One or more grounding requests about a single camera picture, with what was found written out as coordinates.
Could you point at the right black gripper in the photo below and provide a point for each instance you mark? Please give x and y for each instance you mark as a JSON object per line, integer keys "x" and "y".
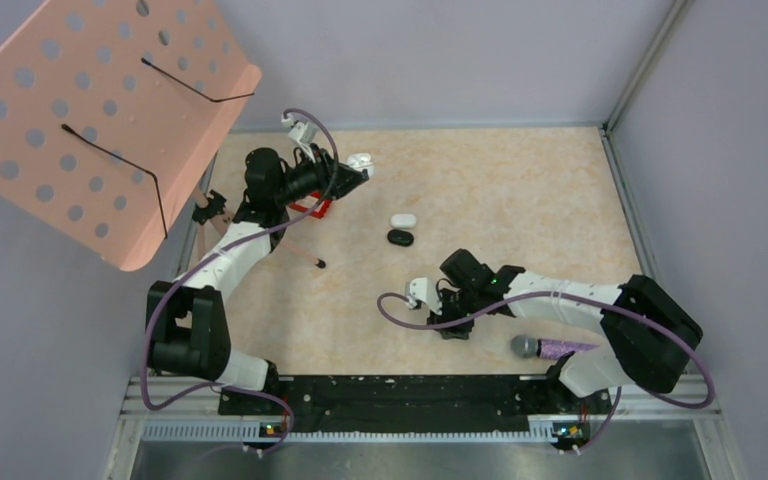
{"x": 445, "y": 317}

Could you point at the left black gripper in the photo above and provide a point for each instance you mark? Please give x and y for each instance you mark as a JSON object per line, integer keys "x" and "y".
{"x": 346, "y": 177}

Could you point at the white oval charging case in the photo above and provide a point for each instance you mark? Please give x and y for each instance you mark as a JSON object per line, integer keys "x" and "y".
{"x": 403, "y": 221}

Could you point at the white square charging case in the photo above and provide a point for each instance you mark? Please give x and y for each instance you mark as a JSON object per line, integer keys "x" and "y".
{"x": 361, "y": 162}

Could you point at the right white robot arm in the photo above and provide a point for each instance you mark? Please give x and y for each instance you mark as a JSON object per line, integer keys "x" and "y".
{"x": 643, "y": 337}

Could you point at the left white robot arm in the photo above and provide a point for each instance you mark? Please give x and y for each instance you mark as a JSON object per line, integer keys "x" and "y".
{"x": 187, "y": 320}

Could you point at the red toy window brick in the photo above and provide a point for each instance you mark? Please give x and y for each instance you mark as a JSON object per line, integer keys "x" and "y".
{"x": 315, "y": 201}

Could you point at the purple glitter microphone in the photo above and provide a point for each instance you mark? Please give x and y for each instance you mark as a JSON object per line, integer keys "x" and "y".
{"x": 528, "y": 347}

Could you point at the pink perforated music stand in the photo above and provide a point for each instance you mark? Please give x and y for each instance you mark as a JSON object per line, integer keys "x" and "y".
{"x": 110, "y": 111}

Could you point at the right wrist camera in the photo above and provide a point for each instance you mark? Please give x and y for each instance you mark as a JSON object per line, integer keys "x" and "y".
{"x": 420, "y": 292}

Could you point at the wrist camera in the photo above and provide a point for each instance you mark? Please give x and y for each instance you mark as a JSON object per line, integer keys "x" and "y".
{"x": 301, "y": 133}
{"x": 420, "y": 292}

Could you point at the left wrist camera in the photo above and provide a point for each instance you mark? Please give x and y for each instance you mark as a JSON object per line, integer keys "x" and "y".
{"x": 301, "y": 133}

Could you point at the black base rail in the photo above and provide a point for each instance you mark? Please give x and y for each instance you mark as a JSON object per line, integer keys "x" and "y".
{"x": 415, "y": 403}

